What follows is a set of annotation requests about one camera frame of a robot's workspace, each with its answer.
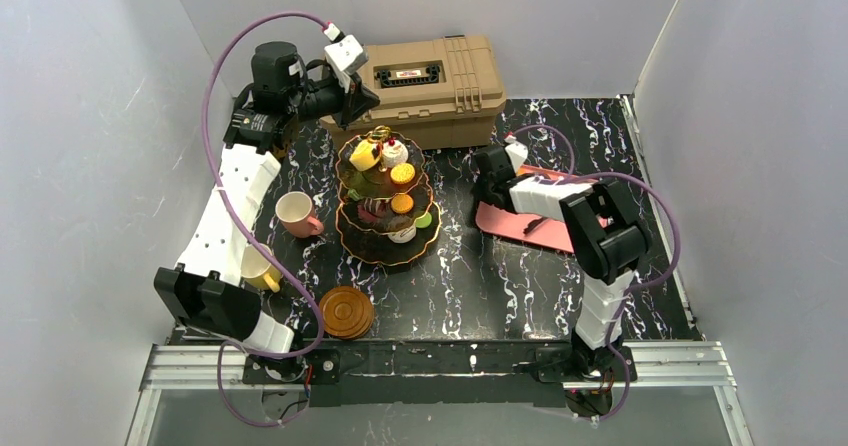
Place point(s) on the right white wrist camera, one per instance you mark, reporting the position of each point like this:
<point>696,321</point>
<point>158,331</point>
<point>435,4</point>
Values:
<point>516,152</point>

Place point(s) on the grey powdered cake ball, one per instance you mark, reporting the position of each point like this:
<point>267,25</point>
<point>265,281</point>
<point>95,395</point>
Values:
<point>393,153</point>

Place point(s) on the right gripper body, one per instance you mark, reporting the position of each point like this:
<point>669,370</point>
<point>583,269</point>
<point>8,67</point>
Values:
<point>486,182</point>

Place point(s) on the yellow dotted biscuit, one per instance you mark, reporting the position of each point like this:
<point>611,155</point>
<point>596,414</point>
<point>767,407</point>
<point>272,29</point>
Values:
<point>402,203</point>
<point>402,174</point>

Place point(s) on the yellow roll cake with cherry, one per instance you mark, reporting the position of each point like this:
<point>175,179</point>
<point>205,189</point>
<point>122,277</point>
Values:
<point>366,155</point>

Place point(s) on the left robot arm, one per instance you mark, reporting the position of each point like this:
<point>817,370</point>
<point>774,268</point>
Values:
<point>202,290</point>

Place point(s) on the tan plastic toolbox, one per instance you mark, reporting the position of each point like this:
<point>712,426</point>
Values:
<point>442,93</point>

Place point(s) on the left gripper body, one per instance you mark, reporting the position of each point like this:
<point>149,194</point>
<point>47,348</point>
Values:
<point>348,101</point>

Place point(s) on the pink mug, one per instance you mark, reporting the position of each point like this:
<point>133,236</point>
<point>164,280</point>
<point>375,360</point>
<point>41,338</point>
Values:
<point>296,212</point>

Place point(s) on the yellow mug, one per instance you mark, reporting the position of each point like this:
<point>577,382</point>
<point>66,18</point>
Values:
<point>258,271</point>

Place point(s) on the metal tongs black handle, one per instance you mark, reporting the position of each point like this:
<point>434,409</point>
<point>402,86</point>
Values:
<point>553,177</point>

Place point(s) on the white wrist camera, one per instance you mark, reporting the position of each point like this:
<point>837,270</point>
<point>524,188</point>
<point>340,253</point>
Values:
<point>345,54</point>
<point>516,152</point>

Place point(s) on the black three tier cake stand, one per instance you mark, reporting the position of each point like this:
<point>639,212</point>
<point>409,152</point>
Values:
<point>369,243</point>

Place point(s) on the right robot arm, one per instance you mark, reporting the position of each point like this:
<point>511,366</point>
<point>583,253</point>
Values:
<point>591,219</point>

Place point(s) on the stack of wooden coasters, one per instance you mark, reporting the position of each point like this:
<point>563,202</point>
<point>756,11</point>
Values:
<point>347,312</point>

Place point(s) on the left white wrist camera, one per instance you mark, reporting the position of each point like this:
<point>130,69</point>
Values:
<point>345,54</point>

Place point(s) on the pink serving tray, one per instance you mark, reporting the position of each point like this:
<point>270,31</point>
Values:
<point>552,235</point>

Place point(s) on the white chocolate drizzled donut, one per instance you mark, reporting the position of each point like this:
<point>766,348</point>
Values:
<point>403,236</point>

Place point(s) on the chocolate layered cake slice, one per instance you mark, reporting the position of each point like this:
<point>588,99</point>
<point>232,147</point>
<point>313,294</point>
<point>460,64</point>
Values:
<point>370,210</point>

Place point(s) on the green macaron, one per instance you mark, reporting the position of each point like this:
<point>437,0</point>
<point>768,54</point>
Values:
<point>424,221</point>

